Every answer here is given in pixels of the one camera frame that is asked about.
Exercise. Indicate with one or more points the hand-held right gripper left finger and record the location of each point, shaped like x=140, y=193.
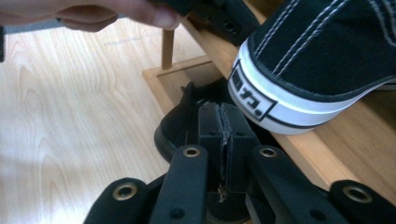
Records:
x=213, y=140

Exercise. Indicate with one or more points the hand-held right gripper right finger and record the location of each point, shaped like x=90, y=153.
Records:
x=239, y=140

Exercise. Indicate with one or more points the black leather shoe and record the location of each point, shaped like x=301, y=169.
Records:
x=177, y=124

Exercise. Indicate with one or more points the black white canvas sneaker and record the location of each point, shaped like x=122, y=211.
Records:
x=311, y=37

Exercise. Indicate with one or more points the wooden three-tier shoe rack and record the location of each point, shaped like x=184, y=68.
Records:
x=342, y=149

